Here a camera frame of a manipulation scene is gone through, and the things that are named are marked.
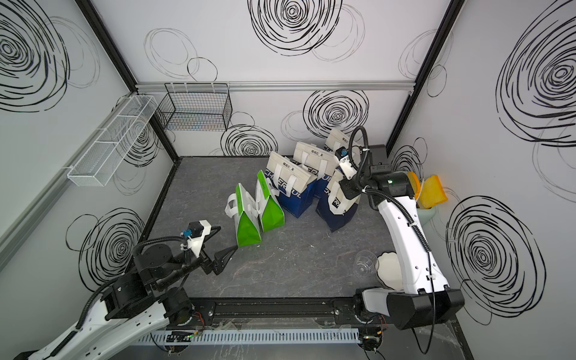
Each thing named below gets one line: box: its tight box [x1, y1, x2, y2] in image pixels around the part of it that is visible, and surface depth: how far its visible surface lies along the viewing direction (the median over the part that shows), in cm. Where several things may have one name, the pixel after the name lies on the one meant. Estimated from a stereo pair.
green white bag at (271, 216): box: [255, 169, 285, 232], surface depth 82 cm
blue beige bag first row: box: [264, 150, 318, 219], surface depth 87 cm
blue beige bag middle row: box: [290, 141, 336, 199], surface depth 91 cm
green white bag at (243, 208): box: [224, 183, 262, 247], surface depth 82 cm
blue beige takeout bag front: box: [315, 168, 361, 233], surface depth 79 cm
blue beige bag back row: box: [323, 128, 350, 153], surface depth 98 cm
